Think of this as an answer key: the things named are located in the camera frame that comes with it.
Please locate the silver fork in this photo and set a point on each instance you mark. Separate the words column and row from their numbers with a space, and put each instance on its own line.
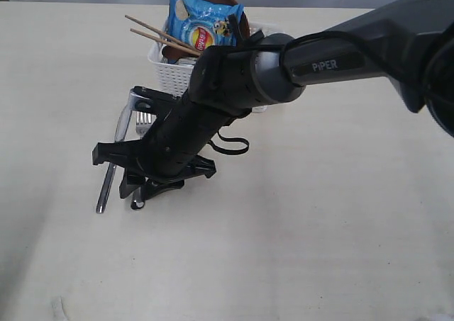
column 143, row 123

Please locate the silver table knife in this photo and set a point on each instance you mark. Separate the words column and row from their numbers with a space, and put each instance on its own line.
column 120, row 134

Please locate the brown round plate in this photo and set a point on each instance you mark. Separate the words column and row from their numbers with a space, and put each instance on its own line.
column 243, row 24

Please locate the blue chips bag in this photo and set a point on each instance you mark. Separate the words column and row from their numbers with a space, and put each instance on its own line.
column 201, row 23

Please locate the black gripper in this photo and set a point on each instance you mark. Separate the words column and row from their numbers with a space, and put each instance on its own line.
column 167, row 153

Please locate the white perforated plastic basket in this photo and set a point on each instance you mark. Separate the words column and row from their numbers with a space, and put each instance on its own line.
column 174, row 78

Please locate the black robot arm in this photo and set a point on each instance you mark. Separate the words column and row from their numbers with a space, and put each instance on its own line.
column 410, row 42

